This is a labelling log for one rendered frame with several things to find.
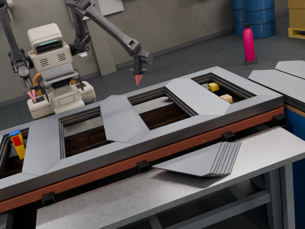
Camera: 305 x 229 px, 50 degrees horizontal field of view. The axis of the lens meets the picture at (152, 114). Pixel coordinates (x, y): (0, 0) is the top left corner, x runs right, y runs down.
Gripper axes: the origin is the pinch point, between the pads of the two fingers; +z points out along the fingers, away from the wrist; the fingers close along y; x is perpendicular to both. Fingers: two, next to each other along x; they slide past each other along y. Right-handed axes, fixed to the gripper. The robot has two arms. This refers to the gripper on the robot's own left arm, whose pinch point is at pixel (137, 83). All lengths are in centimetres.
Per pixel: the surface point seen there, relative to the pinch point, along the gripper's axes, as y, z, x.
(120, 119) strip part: -17.3, 11.5, -29.3
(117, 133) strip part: -22, 12, -45
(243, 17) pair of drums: 325, -11, 397
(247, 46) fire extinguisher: 229, 16, 226
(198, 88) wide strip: 32.9, -1.2, -20.2
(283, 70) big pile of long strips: 85, -13, -30
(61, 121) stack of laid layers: -48, 22, 3
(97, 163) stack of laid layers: -35, 19, -62
